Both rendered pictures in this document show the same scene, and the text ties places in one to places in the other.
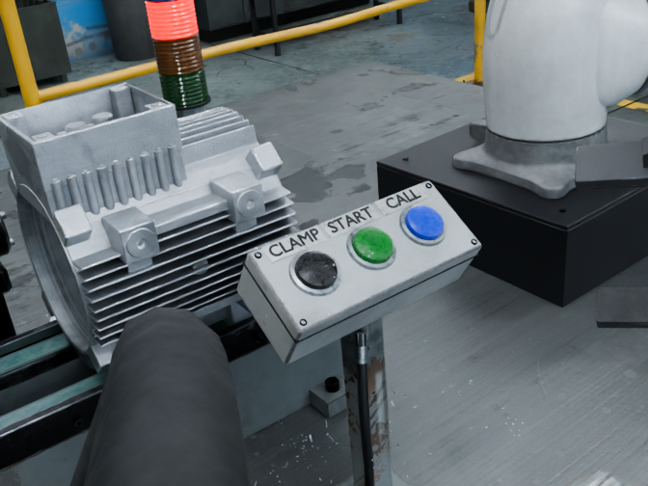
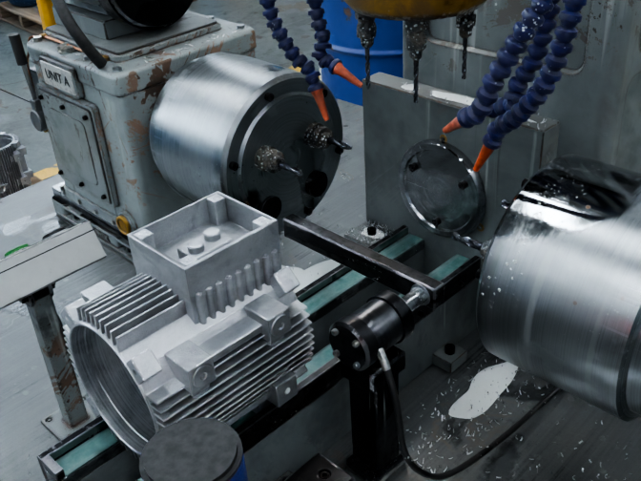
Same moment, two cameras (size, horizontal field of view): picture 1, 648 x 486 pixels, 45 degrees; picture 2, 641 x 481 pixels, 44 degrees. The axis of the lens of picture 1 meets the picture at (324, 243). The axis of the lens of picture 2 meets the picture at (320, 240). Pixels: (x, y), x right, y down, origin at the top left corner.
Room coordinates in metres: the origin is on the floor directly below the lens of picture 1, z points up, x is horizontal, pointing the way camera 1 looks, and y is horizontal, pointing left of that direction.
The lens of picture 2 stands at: (1.35, 0.19, 1.56)
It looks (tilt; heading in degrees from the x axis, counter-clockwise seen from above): 32 degrees down; 171
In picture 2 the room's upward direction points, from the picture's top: 4 degrees counter-clockwise
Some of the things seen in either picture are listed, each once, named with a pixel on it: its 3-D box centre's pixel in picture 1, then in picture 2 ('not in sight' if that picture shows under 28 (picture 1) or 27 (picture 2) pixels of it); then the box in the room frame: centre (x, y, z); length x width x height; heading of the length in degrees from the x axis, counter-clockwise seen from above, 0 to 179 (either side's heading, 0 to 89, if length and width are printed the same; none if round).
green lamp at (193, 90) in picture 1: (183, 86); not in sight; (1.02, 0.16, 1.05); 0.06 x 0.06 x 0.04
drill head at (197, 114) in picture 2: not in sight; (227, 133); (0.18, 0.25, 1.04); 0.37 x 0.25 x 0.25; 34
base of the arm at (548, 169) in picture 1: (533, 139); not in sight; (1.01, -0.30, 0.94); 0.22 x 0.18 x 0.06; 33
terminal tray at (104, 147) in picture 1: (93, 150); (207, 256); (0.64, 0.19, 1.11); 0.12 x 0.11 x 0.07; 123
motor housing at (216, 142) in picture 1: (156, 232); (190, 343); (0.67, 0.15, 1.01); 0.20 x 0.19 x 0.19; 123
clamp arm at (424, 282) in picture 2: not in sight; (357, 258); (0.56, 0.37, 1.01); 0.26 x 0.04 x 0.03; 34
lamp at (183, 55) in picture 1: (177, 51); not in sight; (1.02, 0.16, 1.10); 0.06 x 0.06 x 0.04
